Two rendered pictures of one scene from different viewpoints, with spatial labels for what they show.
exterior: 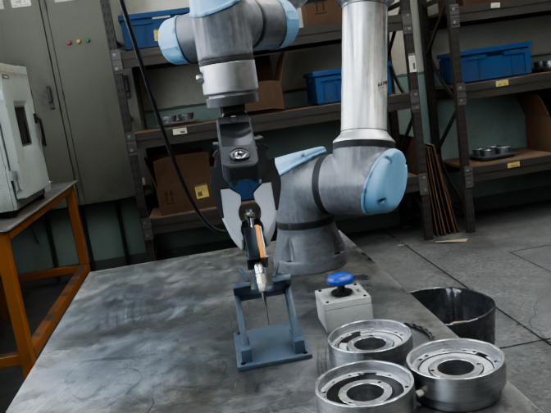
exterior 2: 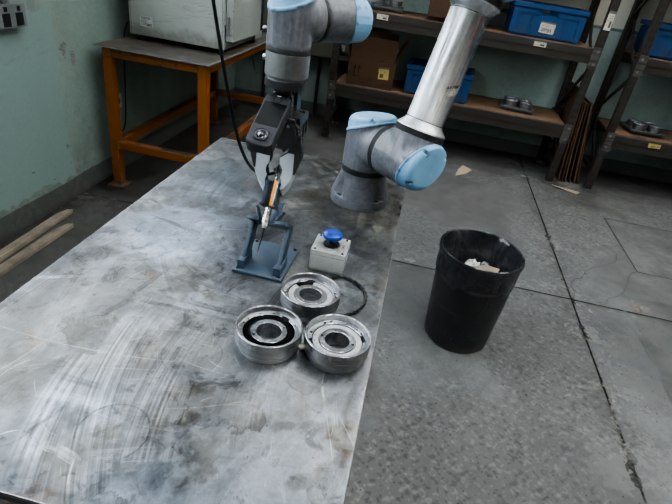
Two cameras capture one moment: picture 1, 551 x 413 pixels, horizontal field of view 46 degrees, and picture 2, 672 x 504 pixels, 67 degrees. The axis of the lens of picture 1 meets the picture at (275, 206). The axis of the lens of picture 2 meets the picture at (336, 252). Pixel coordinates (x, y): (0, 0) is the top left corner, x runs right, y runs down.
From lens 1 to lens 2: 0.35 m
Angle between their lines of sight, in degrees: 23
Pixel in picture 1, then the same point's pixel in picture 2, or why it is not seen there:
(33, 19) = not seen: outside the picture
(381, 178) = (413, 166)
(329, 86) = (524, 18)
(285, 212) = (347, 158)
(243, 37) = (300, 37)
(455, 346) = (353, 324)
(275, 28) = (340, 31)
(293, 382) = (253, 296)
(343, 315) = (322, 260)
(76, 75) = not seen: outside the picture
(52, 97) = not seen: outside the picture
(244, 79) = (292, 72)
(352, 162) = (399, 144)
